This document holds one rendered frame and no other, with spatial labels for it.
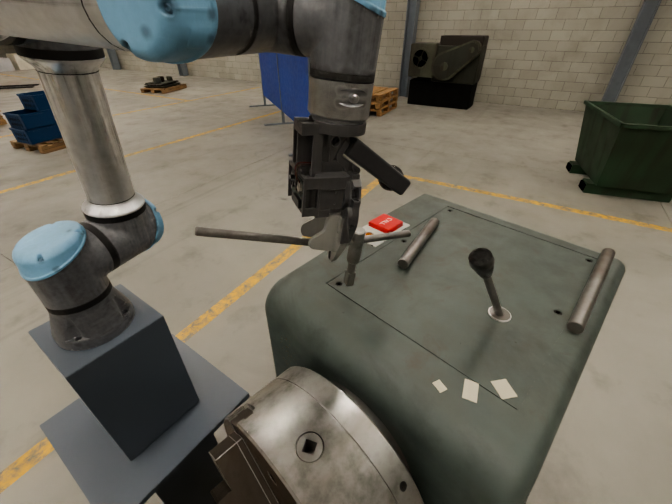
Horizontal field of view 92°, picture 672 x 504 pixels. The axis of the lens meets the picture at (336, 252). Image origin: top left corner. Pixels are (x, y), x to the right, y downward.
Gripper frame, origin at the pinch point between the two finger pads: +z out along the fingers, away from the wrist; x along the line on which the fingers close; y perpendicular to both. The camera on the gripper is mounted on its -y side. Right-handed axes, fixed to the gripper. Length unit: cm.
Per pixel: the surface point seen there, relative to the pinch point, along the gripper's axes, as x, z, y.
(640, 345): -12, 111, -226
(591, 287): 16.2, 2.9, -41.9
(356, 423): 20.5, 12.3, 4.0
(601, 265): 13, 2, -50
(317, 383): 13.2, 12.9, 6.7
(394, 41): -901, -44, -535
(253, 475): 18.3, 21.3, 16.7
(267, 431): 17.3, 13.6, 14.6
